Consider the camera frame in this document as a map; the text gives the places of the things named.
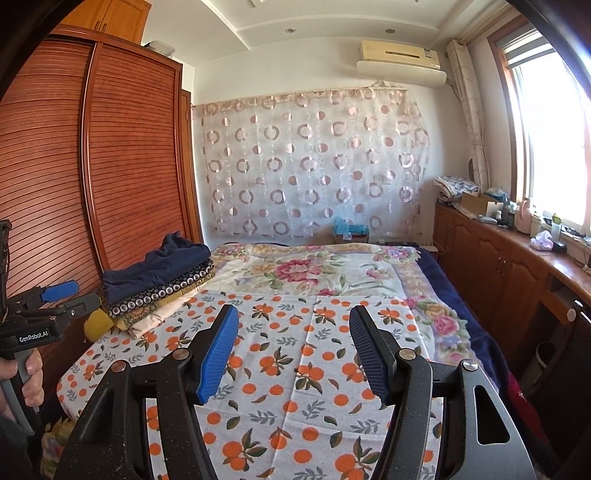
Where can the teal box at headboard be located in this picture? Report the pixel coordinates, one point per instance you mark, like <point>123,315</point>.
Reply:
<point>344,231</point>

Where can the person's left hand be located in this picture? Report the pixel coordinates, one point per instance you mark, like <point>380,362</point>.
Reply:
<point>32,389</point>

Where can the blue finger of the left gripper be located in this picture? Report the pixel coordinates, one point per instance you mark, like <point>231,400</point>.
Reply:
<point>36,297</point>
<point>74,309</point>

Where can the folded patterned fabric stack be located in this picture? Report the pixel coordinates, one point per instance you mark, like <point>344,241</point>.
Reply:
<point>452,187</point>

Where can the white wall air conditioner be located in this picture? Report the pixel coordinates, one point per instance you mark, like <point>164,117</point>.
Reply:
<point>402,63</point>

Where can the gold yellow folded cloth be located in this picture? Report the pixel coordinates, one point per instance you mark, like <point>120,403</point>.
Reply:
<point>124,325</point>

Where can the navy blue printed t-shirt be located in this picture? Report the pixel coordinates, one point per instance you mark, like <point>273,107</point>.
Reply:
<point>175,257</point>

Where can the pink circle sheer curtain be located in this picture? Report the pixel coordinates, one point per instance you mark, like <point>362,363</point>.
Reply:
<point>291,168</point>

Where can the pink bottle on sill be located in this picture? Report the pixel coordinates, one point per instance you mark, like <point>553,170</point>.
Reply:
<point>523,217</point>

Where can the floral window drape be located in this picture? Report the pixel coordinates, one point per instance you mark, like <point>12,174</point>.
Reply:
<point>470,98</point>

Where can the orange fruit print cloth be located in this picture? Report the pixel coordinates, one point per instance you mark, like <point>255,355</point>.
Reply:
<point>293,402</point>

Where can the navy blue bed sheet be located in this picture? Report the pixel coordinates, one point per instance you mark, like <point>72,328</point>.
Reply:
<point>482,343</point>

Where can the yellow plush toy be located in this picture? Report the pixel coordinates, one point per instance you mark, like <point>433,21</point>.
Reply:
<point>96,325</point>

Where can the dark circle patterned folded cloth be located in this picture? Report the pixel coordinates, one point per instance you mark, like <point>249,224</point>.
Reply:
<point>138,305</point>

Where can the brown slatted wooden wardrobe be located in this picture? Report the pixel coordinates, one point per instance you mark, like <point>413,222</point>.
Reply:
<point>96,151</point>

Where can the crumpled plastic bag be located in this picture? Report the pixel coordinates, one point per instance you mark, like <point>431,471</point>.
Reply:
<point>543,241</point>

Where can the floral bed blanket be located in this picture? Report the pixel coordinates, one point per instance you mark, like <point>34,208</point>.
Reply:
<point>349,270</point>

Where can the cream folded cloth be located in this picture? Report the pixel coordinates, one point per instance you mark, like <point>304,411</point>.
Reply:
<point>174,309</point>

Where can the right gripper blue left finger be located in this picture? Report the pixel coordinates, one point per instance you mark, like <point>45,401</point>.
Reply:
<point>110,437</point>

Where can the cardboard box on cabinet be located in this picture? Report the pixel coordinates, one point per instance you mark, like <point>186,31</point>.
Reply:
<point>480,204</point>

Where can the window with wooden frame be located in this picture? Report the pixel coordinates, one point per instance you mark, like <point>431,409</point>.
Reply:
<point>550,119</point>

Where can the long wooden side cabinet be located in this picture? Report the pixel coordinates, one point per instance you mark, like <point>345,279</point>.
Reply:
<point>519,295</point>

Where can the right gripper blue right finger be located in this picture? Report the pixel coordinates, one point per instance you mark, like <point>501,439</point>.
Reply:
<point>479,439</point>

